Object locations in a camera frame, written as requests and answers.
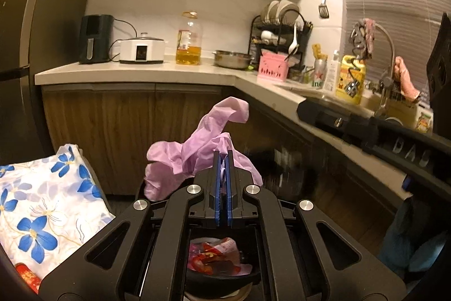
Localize pink plastic bag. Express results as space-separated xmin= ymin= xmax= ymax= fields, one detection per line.
xmin=144 ymin=97 xmax=263 ymax=202

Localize red white snack wrapper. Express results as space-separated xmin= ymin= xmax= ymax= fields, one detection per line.
xmin=187 ymin=238 xmax=252 ymax=276

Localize small red paper cup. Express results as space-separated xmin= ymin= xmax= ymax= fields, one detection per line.
xmin=15 ymin=263 xmax=41 ymax=293

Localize chrome kitchen faucet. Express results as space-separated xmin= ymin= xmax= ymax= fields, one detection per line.
xmin=374 ymin=23 xmax=396 ymax=118

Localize black trash bin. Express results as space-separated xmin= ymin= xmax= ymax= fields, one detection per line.
xmin=184 ymin=238 xmax=261 ymax=299

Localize blue gloved right hand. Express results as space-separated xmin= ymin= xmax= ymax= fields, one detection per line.
xmin=378 ymin=195 xmax=449 ymax=278

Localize pink rubber glove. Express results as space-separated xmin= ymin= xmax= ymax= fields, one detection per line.
xmin=394 ymin=56 xmax=421 ymax=102

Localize stainless steel bowl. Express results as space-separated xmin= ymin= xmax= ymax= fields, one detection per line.
xmin=213 ymin=50 xmax=251 ymax=70

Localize yellow detergent bottle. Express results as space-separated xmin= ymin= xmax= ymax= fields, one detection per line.
xmin=336 ymin=55 xmax=366 ymax=105

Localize wooden lower cabinets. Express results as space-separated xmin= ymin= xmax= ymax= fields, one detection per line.
xmin=41 ymin=83 xmax=403 ymax=252

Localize pink plastic basket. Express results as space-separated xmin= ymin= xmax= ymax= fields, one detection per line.
xmin=258 ymin=50 xmax=289 ymax=82

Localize white dish soap bottle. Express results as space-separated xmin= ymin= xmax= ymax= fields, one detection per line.
xmin=323 ymin=50 xmax=342 ymax=93

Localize cooking oil bottle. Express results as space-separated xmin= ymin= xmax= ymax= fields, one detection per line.
xmin=175 ymin=11 xmax=203 ymax=66

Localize white electric cooker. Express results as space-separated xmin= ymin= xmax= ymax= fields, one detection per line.
xmin=119 ymin=33 xmax=166 ymax=64

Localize white ladle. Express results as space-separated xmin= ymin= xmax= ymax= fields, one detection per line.
xmin=288 ymin=23 xmax=299 ymax=56

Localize dark rag on faucet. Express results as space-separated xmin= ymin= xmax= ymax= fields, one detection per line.
xmin=349 ymin=18 xmax=376 ymax=60

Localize black dish rack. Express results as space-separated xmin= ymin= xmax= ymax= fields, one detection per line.
xmin=248 ymin=9 xmax=313 ymax=69

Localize floral blue white tablecloth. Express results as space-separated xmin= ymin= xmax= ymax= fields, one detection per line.
xmin=1 ymin=144 xmax=115 ymax=278

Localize black air fryer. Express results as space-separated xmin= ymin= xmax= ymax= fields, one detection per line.
xmin=79 ymin=14 xmax=114 ymax=64

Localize hanging slotted spatula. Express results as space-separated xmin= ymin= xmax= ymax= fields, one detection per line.
xmin=318 ymin=0 xmax=330 ymax=19

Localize window blinds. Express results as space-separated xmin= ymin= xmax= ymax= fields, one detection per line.
xmin=339 ymin=0 xmax=446 ymax=101

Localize dark grey refrigerator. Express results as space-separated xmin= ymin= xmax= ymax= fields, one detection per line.
xmin=1 ymin=0 xmax=87 ymax=165

